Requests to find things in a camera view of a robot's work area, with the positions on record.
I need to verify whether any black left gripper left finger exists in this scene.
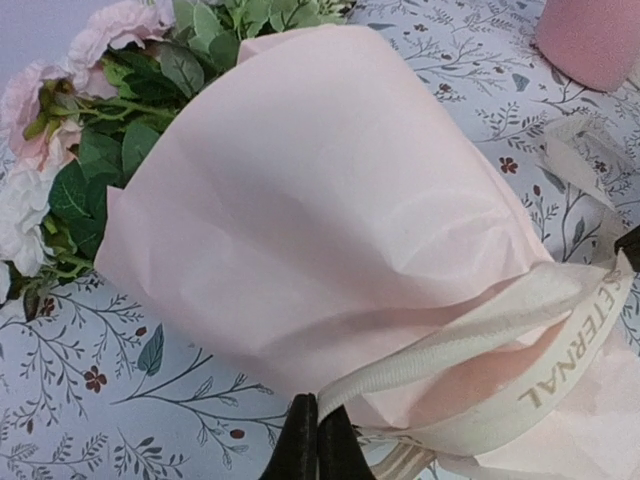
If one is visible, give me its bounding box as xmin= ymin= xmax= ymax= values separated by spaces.
xmin=267 ymin=394 xmax=318 ymax=480

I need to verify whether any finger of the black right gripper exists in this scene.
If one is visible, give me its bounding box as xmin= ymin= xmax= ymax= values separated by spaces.
xmin=614 ymin=227 xmax=640 ymax=273

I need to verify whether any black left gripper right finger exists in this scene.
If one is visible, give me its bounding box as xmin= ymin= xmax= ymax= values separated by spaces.
xmin=317 ymin=406 xmax=375 ymax=480

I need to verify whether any cream printed ribbon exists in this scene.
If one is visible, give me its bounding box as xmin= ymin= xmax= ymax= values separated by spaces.
xmin=319 ymin=114 xmax=640 ymax=480

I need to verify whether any pink flower bouquet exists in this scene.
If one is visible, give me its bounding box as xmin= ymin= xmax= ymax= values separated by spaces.
xmin=1 ymin=1 xmax=639 ymax=479

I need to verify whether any tall pink vase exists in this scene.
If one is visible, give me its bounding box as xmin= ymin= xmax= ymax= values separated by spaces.
xmin=535 ymin=0 xmax=639 ymax=92

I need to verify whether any floral patterned tablecloth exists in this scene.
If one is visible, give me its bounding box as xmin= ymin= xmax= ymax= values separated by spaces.
xmin=1 ymin=1 xmax=639 ymax=479

